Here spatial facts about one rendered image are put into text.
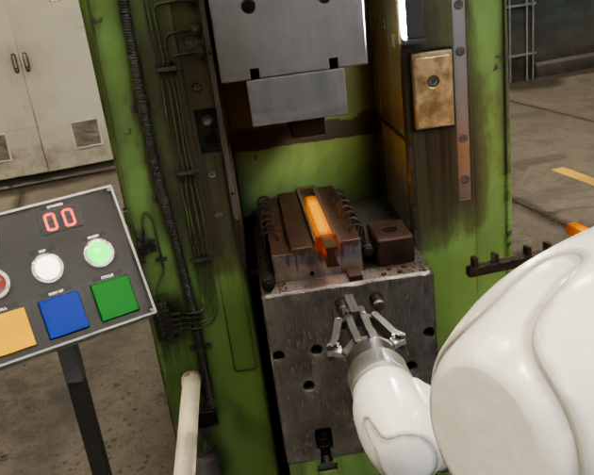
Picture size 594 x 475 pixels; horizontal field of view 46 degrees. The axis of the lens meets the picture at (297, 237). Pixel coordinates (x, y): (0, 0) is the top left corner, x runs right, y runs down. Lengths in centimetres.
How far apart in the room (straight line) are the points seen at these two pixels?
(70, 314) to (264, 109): 55
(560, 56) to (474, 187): 739
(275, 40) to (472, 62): 48
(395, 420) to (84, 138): 600
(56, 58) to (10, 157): 97
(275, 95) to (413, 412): 78
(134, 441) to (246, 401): 97
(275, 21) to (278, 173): 65
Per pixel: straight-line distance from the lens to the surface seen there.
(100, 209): 146
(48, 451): 289
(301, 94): 146
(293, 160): 198
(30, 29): 663
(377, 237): 159
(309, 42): 145
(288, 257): 155
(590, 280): 35
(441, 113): 165
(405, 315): 159
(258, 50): 144
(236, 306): 176
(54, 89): 667
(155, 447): 273
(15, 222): 144
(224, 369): 184
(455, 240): 178
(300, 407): 167
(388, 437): 88
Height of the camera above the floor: 157
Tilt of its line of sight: 21 degrees down
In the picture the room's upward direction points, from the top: 7 degrees counter-clockwise
